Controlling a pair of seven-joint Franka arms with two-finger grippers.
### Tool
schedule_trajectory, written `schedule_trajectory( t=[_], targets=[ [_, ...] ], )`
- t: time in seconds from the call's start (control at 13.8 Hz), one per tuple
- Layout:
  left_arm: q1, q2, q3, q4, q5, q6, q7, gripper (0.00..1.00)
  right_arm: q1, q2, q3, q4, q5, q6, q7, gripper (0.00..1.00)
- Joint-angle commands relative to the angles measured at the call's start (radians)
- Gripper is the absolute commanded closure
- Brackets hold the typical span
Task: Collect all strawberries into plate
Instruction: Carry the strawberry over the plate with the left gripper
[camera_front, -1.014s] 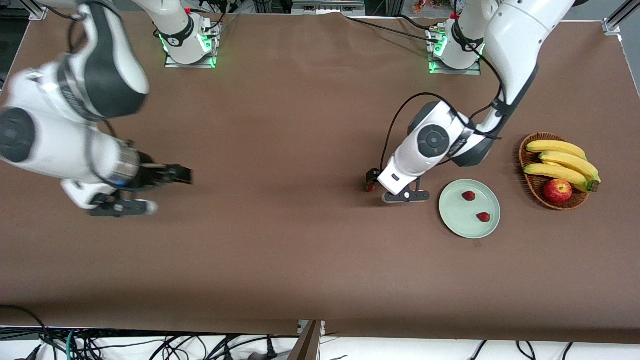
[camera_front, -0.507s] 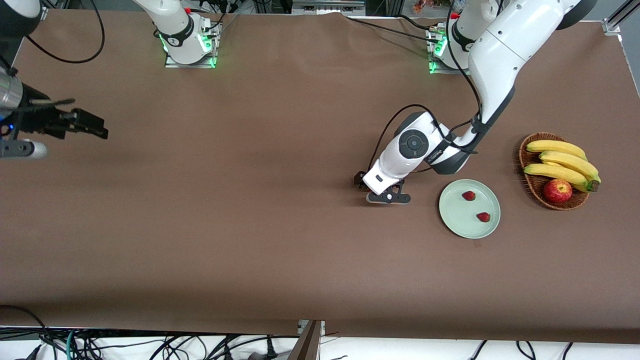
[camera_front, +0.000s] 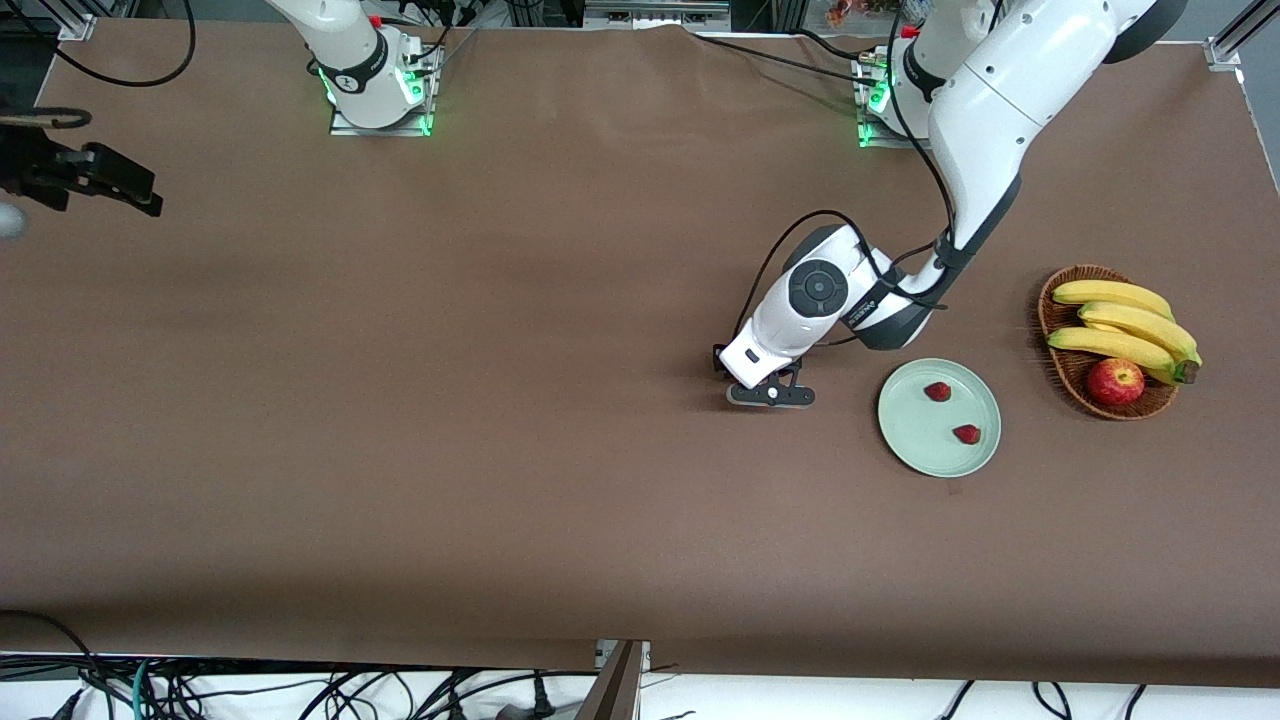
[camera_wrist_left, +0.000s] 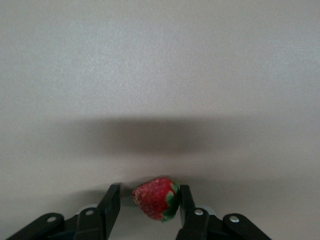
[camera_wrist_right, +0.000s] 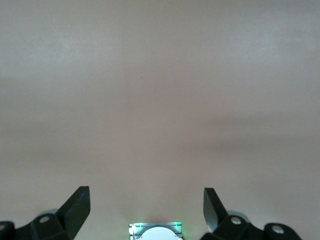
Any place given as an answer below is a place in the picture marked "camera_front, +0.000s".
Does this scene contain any metal rail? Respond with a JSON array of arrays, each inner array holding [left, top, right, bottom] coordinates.
[[583, 0, 733, 33]]

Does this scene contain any brown table cover sheet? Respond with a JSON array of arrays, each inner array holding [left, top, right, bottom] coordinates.
[[0, 18, 1280, 689]]

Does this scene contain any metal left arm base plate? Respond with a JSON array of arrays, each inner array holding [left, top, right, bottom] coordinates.
[[857, 52, 936, 151]]

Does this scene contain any red apple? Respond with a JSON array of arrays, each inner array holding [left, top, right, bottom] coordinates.
[[1087, 358, 1146, 407]]

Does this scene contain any brown woven basket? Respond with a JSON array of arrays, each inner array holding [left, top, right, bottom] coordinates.
[[1037, 264, 1181, 422]]

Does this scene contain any pale green round plate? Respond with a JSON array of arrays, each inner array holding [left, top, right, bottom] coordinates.
[[878, 358, 1002, 479]]

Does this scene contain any aluminium frame corner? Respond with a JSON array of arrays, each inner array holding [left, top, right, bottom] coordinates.
[[40, 0, 98, 43], [1205, 0, 1280, 73]]

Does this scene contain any aluminium profile bar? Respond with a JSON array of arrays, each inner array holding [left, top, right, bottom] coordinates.
[[575, 640, 651, 720]]

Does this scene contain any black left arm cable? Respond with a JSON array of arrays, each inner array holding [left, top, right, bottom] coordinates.
[[733, 0, 1001, 347]]

